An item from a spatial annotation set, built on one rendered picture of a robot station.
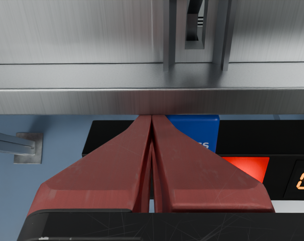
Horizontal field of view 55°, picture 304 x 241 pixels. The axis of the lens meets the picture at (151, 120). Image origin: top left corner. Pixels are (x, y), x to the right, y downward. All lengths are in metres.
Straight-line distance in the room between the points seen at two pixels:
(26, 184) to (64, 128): 0.19
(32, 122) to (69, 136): 0.12
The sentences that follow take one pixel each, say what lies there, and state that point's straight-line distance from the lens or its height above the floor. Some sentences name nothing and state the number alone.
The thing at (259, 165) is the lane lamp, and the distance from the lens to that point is 0.18.
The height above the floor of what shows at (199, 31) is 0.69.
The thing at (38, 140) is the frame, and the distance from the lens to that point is 0.91.
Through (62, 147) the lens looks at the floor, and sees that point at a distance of 0.89.
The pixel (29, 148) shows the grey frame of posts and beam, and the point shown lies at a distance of 0.90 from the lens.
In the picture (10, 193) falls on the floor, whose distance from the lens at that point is 0.94.
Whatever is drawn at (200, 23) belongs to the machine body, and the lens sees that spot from 0.73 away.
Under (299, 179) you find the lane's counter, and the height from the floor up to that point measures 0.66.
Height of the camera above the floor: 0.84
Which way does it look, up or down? 80 degrees down
